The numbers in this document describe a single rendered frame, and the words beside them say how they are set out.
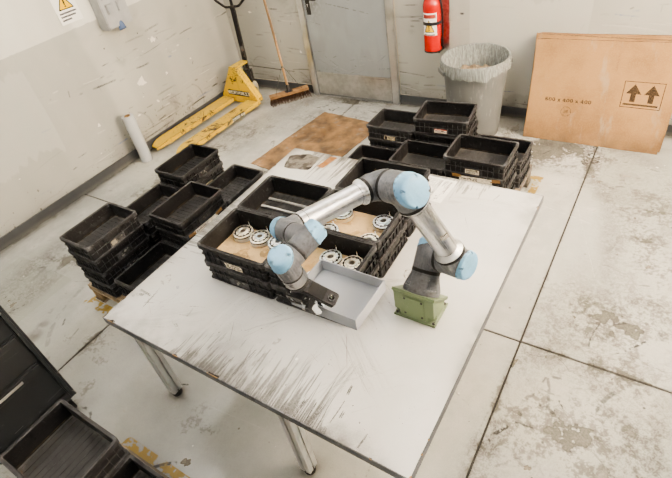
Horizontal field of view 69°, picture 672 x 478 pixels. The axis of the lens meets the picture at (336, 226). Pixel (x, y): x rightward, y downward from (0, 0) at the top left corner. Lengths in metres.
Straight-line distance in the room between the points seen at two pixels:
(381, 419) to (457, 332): 0.47
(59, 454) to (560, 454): 2.16
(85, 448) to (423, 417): 1.41
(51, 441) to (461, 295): 1.86
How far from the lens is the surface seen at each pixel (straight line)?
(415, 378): 1.94
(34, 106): 4.94
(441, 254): 1.84
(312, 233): 1.43
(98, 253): 3.39
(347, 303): 1.72
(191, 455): 2.83
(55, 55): 5.02
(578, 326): 3.07
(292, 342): 2.11
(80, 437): 2.52
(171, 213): 3.48
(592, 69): 4.44
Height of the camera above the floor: 2.32
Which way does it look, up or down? 39 degrees down
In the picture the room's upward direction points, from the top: 11 degrees counter-clockwise
